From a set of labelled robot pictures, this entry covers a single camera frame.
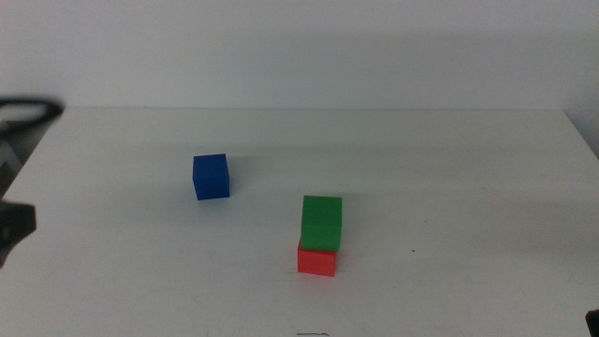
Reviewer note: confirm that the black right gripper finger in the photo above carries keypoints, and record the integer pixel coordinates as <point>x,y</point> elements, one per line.
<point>593,325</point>

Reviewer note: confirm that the green cube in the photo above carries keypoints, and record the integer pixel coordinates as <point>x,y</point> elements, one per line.
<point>322,222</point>

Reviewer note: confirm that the red cube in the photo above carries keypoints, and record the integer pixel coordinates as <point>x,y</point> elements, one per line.
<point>317,264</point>

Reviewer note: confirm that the blue cube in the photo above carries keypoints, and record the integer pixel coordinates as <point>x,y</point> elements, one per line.
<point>211,178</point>

